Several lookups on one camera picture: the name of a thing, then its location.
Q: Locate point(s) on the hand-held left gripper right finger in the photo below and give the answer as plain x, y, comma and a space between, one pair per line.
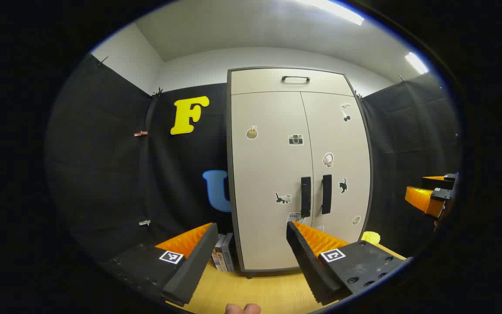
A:
307, 266

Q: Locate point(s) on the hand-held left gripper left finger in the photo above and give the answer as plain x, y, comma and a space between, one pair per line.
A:
194, 266

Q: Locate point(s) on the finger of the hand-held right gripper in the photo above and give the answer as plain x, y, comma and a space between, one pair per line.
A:
436, 181
423, 198

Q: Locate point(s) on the beige headphone-sticker cabinet door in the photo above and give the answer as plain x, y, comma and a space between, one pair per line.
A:
351, 144

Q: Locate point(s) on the beige camera-sticker cabinet door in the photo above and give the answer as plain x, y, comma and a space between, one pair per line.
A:
268, 174

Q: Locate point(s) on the beige double-door shoe cabinet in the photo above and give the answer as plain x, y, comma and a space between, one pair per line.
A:
255, 81

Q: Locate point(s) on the white spine book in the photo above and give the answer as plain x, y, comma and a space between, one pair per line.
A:
215, 257

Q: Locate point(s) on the grey-blue spine book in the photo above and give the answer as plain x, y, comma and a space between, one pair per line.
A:
229, 253

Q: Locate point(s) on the yellow bumpy bun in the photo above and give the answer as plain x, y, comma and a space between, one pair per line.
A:
371, 238

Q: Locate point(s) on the ceiling light strip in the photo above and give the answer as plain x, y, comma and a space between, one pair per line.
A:
334, 11
416, 63

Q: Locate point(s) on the black backdrop cloth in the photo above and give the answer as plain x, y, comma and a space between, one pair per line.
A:
103, 174

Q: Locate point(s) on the reddish clothes clip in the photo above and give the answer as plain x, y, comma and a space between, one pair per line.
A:
140, 133

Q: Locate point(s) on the black cloth clip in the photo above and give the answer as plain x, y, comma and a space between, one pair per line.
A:
157, 92
103, 60

